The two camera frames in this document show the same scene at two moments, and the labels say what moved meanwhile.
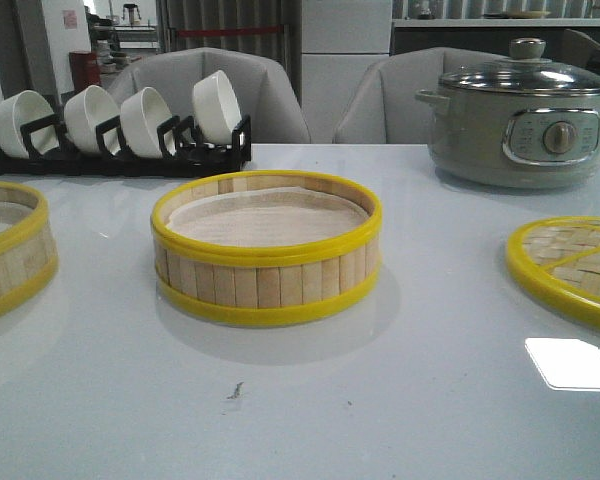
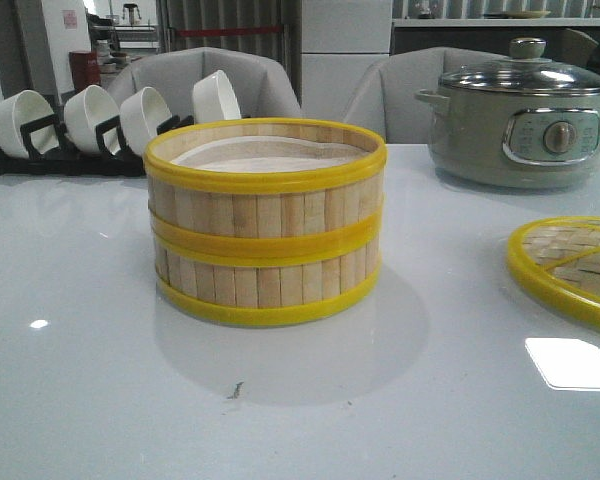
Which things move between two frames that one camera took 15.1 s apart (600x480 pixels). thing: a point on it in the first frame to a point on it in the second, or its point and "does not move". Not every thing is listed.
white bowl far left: (21, 108) does not move
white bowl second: (84, 111) does not move
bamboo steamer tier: (18, 250) to (266, 184)
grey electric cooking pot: (518, 141) does not move
